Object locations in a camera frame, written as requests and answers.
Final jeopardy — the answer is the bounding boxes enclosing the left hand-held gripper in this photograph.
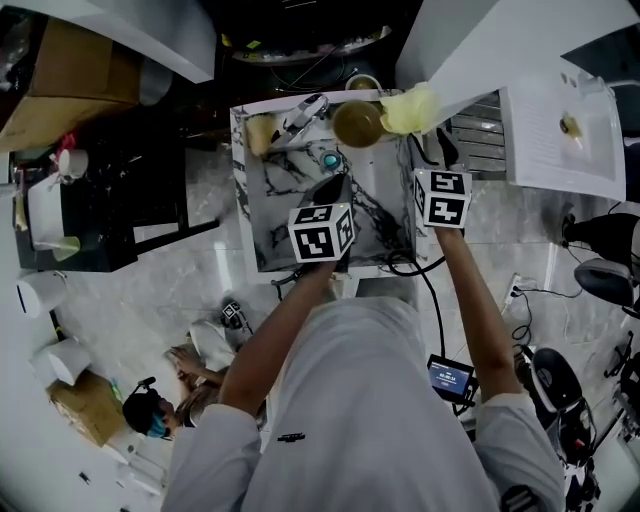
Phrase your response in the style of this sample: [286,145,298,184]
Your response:
[288,172,357,274]

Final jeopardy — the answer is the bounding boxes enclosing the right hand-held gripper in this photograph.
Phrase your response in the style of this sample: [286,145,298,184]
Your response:
[405,127,474,236]

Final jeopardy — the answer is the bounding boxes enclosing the yellow cloth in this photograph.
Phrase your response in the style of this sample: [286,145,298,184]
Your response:
[379,82,444,136]

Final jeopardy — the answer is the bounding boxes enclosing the brown round bowl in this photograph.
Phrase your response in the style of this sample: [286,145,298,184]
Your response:
[332,99,387,150]

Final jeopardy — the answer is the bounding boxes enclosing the person's left forearm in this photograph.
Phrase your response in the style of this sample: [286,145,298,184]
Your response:
[218,259,341,416]

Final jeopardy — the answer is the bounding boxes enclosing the person's right forearm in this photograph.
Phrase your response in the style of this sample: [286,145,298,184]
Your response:
[434,227,524,401]

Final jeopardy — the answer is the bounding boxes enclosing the marble sink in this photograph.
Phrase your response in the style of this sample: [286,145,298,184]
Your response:
[229,88,431,274]

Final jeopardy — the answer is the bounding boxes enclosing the white cup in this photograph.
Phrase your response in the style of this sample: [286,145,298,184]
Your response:
[345,73,385,96]

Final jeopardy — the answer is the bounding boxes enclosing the yellow sponge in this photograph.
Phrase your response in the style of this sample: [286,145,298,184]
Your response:
[244,113,275,157]

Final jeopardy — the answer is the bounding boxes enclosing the white sink basin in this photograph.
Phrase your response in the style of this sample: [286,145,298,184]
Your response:
[498,54,629,202]

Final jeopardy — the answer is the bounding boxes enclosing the round dark table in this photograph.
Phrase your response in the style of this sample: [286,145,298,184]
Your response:
[219,24,394,66]

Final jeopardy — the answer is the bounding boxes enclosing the white power strip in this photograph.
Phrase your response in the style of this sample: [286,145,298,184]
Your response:
[502,272,524,306]

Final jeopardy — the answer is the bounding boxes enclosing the black metal table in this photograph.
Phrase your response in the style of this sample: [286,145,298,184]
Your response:
[12,134,221,274]

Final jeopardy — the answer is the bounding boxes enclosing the grey oval device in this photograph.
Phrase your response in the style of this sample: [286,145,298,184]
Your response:
[573,257,636,307]

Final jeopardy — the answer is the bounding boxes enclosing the white cylindrical container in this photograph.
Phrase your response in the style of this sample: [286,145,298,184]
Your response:
[137,59,174,107]

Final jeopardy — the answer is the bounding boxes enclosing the black display device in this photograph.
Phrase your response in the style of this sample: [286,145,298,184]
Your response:
[427,353,476,404]

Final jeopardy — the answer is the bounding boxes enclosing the person's white shirt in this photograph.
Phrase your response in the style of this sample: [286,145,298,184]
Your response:
[162,295,566,512]

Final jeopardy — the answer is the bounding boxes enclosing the black and white oval device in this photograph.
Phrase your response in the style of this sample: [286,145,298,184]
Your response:
[530,347,586,414]

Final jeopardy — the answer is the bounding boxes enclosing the white mug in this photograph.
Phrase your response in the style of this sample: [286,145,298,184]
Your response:
[57,147,90,180]

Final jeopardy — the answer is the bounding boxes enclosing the pale green plastic cup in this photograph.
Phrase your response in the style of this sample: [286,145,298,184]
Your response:
[49,235,82,262]

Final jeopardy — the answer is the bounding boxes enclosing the large brown cardboard box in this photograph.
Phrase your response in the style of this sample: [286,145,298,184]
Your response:
[0,17,144,154]

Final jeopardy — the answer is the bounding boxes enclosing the white rectangular basin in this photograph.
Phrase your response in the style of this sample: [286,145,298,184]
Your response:
[27,174,66,251]

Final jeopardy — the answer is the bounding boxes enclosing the white bin with dark stripe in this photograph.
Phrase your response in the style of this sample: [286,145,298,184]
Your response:
[14,271,69,320]

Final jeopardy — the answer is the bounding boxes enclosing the black wheeled equipment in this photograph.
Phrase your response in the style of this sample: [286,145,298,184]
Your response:
[549,344,640,512]

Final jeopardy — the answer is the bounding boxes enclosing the plain white bin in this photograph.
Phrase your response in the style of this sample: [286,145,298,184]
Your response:
[28,338,92,386]

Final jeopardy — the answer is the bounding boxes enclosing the medium brown cardboard box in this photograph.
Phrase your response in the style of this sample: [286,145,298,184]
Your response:
[48,369,126,448]

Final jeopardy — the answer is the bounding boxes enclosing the steel rack frame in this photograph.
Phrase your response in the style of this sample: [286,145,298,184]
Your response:
[449,89,511,176]

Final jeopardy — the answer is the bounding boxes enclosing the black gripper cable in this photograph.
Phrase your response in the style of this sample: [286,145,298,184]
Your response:
[387,249,449,361]
[272,269,301,301]

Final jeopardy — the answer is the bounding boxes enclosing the black power cable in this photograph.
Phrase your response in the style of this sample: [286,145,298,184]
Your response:
[509,284,586,346]

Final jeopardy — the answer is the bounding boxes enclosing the black strap buckle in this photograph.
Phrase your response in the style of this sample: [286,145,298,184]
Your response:
[499,483,539,512]

